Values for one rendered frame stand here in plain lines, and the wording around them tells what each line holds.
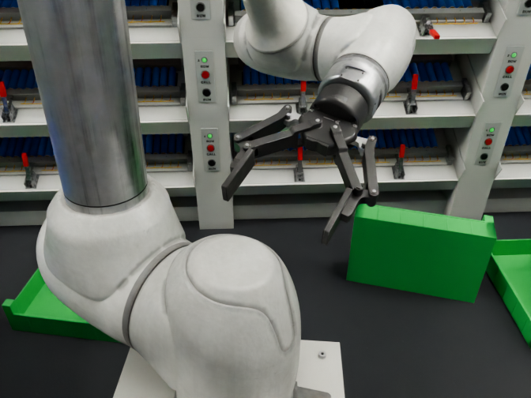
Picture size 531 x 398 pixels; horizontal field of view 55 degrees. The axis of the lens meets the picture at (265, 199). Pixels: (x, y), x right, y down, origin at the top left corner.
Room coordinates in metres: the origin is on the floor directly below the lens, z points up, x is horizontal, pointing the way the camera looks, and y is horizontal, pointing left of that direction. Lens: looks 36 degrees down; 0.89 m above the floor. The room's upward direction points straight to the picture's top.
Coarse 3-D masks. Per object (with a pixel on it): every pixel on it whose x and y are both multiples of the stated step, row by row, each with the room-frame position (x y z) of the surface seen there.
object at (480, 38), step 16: (224, 0) 1.14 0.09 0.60; (480, 0) 1.20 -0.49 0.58; (496, 0) 1.16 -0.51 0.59; (224, 16) 1.09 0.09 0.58; (496, 16) 1.14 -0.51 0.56; (224, 32) 1.08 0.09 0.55; (416, 32) 1.13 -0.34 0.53; (448, 32) 1.13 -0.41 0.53; (464, 32) 1.13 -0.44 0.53; (480, 32) 1.14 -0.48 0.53; (496, 32) 1.12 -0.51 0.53; (416, 48) 1.12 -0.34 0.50; (432, 48) 1.12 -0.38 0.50; (448, 48) 1.13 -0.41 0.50; (464, 48) 1.13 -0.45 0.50; (480, 48) 1.13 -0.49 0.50
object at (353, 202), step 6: (366, 192) 0.50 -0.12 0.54; (354, 198) 0.49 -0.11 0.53; (360, 198) 0.50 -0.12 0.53; (366, 198) 0.50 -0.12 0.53; (372, 198) 0.50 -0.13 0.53; (348, 204) 0.49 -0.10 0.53; (354, 204) 0.49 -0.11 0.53; (372, 204) 0.50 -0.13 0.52; (348, 210) 0.48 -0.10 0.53; (354, 210) 0.49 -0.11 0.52; (342, 216) 0.47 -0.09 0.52; (348, 216) 0.47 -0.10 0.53
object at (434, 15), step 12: (240, 12) 1.15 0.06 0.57; (324, 12) 1.15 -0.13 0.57; (336, 12) 1.15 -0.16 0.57; (348, 12) 1.15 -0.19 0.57; (360, 12) 1.15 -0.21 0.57; (420, 12) 1.16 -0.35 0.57; (432, 12) 1.16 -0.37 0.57; (444, 12) 1.16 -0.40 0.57; (456, 12) 1.16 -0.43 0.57; (468, 12) 1.16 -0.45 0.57; (480, 12) 1.16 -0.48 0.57
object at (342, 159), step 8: (336, 128) 0.59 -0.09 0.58; (336, 136) 0.58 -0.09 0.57; (336, 144) 0.57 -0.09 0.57; (344, 144) 0.57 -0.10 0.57; (344, 152) 0.56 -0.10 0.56; (336, 160) 0.57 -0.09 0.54; (344, 160) 0.55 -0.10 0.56; (344, 168) 0.54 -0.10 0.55; (352, 168) 0.53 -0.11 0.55; (344, 176) 0.54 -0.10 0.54; (352, 176) 0.52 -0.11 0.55; (352, 184) 0.51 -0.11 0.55; (360, 184) 0.51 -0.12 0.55; (352, 192) 0.50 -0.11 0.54; (360, 192) 0.50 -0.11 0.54
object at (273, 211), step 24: (384, 192) 1.20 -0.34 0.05; (408, 192) 1.20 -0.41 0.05; (432, 192) 1.20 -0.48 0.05; (504, 192) 1.20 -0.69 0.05; (528, 192) 1.20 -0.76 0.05; (0, 216) 1.10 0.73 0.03; (24, 216) 1.11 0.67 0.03; (192, 216) 1.13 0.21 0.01; (240, 216) 1.13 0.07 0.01; (264, 216) 1.14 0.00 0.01; (288, 216) 1.14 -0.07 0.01; (312, 216) 1.14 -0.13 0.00
